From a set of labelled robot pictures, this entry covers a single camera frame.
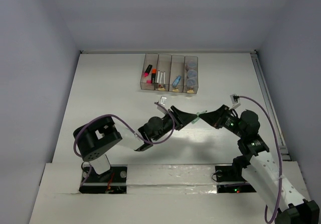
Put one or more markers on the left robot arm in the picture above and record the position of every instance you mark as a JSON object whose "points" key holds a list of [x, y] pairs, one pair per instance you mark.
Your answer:
{"points": [[94, 139]]}

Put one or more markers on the blue utility knife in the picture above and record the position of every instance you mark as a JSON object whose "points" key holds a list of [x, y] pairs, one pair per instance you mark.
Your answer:
{"points": [[176, 81]]}

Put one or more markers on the red-capped white pen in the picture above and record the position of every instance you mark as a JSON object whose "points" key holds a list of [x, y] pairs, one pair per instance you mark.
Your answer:
{"points": [[160, 77]]}

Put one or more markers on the pink highlighter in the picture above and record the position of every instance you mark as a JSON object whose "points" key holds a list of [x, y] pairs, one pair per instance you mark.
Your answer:
{"points": [[148, 70]]}

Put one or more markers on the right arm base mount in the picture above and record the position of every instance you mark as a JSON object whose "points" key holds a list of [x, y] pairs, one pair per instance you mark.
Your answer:
{"points": [[229, 180]]}

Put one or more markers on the aluminium rail right edge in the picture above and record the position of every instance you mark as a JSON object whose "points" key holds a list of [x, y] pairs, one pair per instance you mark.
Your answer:
{"points": [[269, 106]]}

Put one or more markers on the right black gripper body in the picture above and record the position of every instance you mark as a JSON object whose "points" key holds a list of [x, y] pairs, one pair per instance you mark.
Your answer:
{"points": [[227, 121]]}

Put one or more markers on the blue-capped white pen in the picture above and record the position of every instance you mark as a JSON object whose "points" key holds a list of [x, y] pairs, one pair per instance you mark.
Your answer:
{"points": [[158, 76]]}

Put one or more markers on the black-capped white pen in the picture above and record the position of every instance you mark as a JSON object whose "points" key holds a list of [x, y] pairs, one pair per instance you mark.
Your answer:
{"points": [[164, 78]]}

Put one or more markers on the clear four-compartment organizer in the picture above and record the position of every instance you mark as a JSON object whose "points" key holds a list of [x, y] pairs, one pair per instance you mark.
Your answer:
{"points": [[173, 65]]}

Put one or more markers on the paper clip jar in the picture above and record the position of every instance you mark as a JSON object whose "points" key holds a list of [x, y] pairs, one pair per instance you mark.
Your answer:
{"points": [[191, 82], [190, 64], [192, 73]]}

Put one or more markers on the orange highlighter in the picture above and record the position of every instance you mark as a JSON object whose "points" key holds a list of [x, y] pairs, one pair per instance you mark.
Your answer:
{"points": [[153, 75]]}

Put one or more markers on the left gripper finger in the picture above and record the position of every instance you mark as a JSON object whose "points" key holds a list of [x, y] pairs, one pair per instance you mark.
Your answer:
{"points": [[181, 114], [184, 119]]}

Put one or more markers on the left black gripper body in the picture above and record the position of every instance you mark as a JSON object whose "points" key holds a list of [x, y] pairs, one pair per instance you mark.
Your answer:
{"points": [[176, 120]]}

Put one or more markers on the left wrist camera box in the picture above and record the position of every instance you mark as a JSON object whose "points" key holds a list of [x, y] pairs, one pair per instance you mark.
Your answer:
{"points": [[162, 101]]}

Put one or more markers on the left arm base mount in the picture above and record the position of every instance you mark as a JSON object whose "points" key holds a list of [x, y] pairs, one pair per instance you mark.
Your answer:
{"points": [[110, 182]]}

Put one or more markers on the green utility knife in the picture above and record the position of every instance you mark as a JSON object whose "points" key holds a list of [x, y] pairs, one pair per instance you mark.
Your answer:
{"points": [[198, 118]]}

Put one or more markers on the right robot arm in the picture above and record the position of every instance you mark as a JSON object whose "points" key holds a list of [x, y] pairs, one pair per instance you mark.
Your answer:
{"points": [[257, 166]]}

